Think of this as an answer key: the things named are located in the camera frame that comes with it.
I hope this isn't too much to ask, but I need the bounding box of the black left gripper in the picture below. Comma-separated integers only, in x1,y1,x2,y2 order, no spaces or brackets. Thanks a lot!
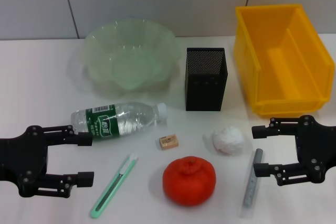
0,125,95,199

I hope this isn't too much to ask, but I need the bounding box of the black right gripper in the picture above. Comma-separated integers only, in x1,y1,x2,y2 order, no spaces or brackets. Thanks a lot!
251,115,336,186

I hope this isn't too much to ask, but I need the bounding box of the white paper ball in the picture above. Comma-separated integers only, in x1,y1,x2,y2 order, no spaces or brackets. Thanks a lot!
212,126,244,156

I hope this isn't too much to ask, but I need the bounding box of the mint green utility knife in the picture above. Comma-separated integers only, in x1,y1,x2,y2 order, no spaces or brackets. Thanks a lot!
90,153,139,219

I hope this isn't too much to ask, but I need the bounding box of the water bottle green label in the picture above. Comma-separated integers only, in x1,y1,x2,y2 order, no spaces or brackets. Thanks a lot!
70,101,168,143

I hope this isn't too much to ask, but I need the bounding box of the orange fruit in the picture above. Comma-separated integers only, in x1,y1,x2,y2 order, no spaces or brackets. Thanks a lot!
162,156,217,206

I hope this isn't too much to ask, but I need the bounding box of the grey marker pen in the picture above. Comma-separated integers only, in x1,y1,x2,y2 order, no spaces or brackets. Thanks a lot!
240,148,264,219

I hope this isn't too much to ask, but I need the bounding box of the black mesh pen holder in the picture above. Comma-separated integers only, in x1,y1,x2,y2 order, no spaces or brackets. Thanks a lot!
185,47,228,112

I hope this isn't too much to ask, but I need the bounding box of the tan eraser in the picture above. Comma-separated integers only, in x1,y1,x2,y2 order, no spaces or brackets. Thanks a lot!
159,134,180,151

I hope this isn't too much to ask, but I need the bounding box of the translucent green fruit bowl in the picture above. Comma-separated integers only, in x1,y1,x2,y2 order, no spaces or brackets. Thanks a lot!
80,18,182,95

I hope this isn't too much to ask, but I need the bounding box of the yellow plastic bin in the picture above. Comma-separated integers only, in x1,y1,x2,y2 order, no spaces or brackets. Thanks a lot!
234,4,336,119

